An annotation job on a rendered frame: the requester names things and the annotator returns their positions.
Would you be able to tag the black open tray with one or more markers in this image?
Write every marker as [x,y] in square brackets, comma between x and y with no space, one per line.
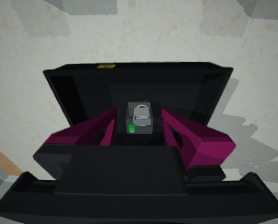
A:
[189,89]

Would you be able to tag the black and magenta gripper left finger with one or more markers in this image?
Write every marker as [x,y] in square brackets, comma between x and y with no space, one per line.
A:
[85,133]

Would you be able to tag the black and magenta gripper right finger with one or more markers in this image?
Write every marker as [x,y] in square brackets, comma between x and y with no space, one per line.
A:
[202,145]

